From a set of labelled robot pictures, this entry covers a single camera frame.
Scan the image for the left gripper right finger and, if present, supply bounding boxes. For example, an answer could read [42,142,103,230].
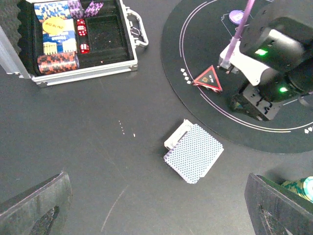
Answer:
[245,173,313,235]

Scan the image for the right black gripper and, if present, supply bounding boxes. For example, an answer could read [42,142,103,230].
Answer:
[230,73,313,121]

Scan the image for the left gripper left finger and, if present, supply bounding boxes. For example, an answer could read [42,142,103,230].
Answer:
[0,171,72,235]

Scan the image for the green poker chip stack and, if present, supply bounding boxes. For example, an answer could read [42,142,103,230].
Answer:
[281,176,313,203]

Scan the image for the red triangular all-in marker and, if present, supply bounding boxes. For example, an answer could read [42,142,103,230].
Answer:
[191,65,223,93]

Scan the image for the purple small blind button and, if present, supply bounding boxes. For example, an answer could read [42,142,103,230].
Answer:
[228,10,244,25]

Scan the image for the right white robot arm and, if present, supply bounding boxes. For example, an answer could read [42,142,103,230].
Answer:
[218,0,313,121]

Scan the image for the blue backed card deck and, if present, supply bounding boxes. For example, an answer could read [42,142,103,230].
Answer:
[163,119,224,184]

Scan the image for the round black poker mat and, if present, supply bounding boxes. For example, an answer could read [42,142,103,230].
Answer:
[161,0,313,154]

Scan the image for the orange black chip roll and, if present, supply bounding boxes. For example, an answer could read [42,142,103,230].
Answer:
[37,52,80,75]

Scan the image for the open aluminium poker case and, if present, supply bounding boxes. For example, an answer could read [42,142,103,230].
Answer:
[0,0,149,87]

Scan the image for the yellow big blind button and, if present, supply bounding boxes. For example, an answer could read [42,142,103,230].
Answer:
[42,17,66,35]

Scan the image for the red dice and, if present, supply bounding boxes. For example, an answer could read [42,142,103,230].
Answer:
[76,19,87,36]

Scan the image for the purple chip roll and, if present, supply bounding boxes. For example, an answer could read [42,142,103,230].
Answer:
[67,0,84,19]

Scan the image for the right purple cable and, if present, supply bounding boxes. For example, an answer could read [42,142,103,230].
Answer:
[224,0,256,67]

